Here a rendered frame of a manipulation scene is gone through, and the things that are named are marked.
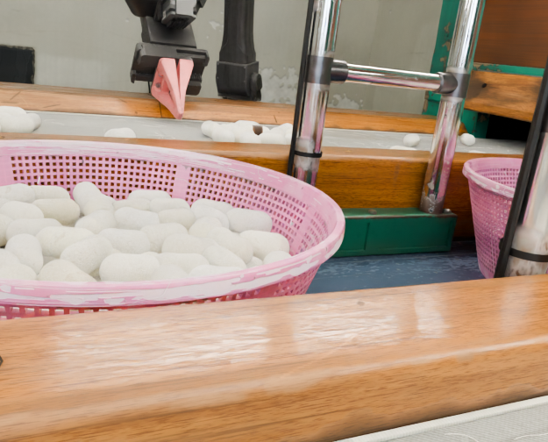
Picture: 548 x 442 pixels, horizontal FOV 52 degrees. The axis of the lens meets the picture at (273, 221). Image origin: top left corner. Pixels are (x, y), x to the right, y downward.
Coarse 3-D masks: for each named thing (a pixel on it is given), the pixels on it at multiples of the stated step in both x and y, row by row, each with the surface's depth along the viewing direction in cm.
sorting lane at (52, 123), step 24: (48, 120) 68; (72, 120) 70; (96, 120) 72; (120, 120) 74; (144, 120) 77; (168, 120) 80; (192, 120) 82; (336, 144) 76; (360, 144) 79; (384, 144) 82; (480, 144) 96
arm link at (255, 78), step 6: (252, 78) 111; (258, 78) 112; (252, 84) 111; (258, 84) 113; (252, 90) 112; (258, 90) 113; (228, 96) 116; (234, 96) 115; (240, 96) 115; (246, 96) 114; (252, 96) 114; (258, 96) 116
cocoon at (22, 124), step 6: (0, 120) 55; (6, 120) 55; (12, 120) 55; (18, 120) 56; (24, 120) 56; (30, 120) 57; (6, 126) 55; (12, 126) 55; (18, 126) 56; (24, 126) 56; (30, 126) 57; (24, 132) 56; (30, 132) 57
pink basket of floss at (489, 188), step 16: (480, 160) 57; (496, 160) 59; (512, 160) 60; (480, 176) 47; (496, 176) 59; (512, 176) 61; (480, 192) 48; (496, 192) 45; (512, 192) 43; (480, 208) 49; (496, 208) 46; (480, 224) 50; (496, 224) 47; (480, 240) 51; (496, 240) 48; (480, 256) 52; (496, 256) 48
